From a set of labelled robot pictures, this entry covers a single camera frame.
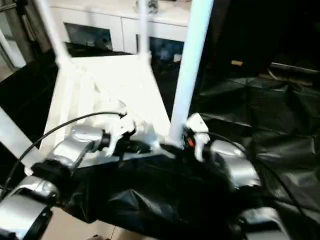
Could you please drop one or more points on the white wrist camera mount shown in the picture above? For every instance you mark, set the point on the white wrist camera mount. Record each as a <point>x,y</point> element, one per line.
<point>120,125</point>
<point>197,122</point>

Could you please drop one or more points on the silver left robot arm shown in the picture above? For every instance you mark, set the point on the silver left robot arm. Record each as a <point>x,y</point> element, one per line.
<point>75,142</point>

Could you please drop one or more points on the dark bag of small parts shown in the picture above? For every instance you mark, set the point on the dark bag of small parts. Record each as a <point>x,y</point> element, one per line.
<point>153,5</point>

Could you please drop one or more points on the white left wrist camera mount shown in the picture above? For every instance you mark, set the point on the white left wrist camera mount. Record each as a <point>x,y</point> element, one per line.
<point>120,125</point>

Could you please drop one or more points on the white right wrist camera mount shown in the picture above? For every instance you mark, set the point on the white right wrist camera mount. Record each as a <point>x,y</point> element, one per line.
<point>197,122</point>

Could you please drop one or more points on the white plastic table top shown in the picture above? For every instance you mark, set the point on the white plastic table top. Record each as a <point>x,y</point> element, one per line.
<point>100,82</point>

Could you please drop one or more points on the white slanted pipe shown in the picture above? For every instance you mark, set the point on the white slanted pipe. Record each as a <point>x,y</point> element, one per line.
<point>11,50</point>

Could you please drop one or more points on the white sideboard cabinet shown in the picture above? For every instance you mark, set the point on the white sideboard cabinet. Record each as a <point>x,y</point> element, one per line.
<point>122,30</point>

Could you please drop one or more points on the black metal rod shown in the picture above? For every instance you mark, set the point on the black metal rod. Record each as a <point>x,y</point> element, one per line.
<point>295,67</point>

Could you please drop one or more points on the grey metal tripod stand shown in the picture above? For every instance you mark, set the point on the grey metal tripod stand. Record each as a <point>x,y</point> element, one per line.
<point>30,27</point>

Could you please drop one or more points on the white jar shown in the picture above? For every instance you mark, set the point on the white jar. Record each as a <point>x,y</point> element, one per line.
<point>163,53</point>
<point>177,58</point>

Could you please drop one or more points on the black plastic mat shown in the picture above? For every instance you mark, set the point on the black plastic mat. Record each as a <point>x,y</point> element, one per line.
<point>262,125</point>

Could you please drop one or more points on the small yellow label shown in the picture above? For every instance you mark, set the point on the small yellow label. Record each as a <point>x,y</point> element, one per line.
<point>236,62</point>

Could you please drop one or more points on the black speaker cabinet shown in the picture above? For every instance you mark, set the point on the black speaker cabinet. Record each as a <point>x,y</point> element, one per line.
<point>240,32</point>

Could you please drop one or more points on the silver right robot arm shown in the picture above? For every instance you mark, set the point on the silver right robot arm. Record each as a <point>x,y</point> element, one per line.
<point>240,167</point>

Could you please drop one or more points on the dark brown rounded object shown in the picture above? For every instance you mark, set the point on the dark brown rounded object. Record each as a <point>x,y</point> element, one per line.
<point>96,237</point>

